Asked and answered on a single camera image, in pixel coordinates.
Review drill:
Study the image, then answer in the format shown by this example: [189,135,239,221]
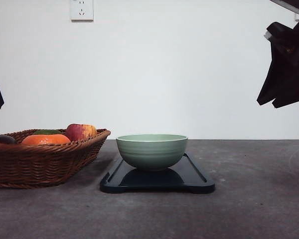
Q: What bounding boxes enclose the white wall socket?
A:
[70,0,94,23]

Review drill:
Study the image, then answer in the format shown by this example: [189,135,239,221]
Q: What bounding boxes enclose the dark purple fruit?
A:
[0,135,15,144]

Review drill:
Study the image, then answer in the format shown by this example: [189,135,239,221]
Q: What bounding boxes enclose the green lime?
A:
[33,129,63,135]

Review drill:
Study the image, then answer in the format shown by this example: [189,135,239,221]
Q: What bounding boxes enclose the orange fruit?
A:
[21,134,71,145]

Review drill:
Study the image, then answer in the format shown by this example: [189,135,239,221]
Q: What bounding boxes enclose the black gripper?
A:
[257,22,299,108]

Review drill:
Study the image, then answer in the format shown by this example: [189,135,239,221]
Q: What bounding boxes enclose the brown wicker basket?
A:
[0,129,111,189]

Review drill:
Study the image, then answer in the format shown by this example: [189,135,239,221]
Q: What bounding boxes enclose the dark teal tray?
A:
[100,153,215,193]

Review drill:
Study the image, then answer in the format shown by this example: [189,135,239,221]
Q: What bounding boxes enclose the pale green bowl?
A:
[116,134,188,170]

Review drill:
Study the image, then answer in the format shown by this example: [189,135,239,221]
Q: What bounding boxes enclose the red apple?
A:
[65,123,97,141]

